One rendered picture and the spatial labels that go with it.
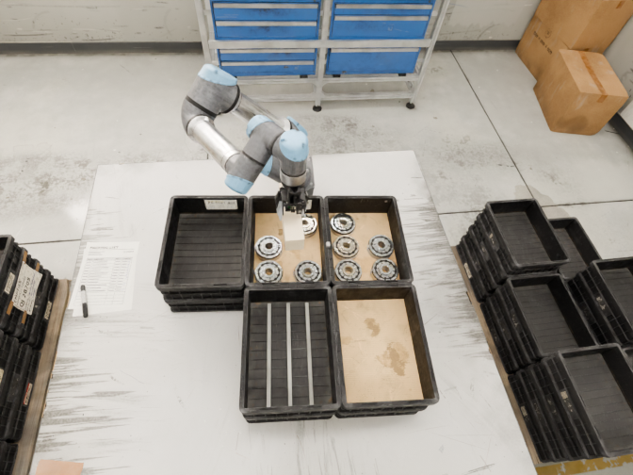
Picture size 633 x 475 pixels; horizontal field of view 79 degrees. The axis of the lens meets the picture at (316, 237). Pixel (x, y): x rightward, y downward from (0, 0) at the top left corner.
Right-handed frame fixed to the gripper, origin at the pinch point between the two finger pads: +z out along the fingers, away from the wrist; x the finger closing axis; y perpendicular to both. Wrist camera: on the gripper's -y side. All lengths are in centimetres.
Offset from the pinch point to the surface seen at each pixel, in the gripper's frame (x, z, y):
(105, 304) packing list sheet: -71, 39, 9
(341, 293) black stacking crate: 16.2, 20.1, 22.3
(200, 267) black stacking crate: -34.3, 26.1, 3.4
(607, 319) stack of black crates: 150, 60, 32
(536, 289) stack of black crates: 130, 71, 9
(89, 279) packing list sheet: -79, 39, -2
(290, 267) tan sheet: -0.4, 25.9, 6.9
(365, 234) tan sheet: 31.8, 26.0, -5.5
